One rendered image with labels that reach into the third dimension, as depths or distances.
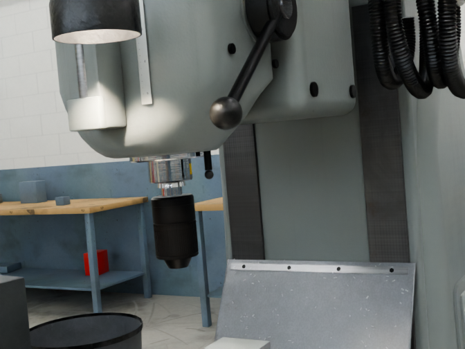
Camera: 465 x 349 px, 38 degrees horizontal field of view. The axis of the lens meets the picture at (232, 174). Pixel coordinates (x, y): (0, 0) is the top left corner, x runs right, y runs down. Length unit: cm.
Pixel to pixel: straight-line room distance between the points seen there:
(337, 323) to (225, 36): 52
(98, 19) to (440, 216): 67
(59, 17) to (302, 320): 67
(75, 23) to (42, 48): 632
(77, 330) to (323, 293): 207
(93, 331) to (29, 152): 416
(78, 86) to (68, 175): 600
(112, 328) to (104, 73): 241
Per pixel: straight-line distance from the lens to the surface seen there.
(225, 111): 60
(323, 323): 106
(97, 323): 303
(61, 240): 682
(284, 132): 109
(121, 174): 623
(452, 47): 82
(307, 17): 82
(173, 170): 73
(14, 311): 105
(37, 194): 651
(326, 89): 85
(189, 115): 66
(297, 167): 109
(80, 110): 65
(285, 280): 110
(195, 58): 66
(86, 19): 54
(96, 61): 65
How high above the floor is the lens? 132
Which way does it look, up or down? 3 degrees down
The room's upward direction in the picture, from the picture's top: 5 degrees counter-clockwise
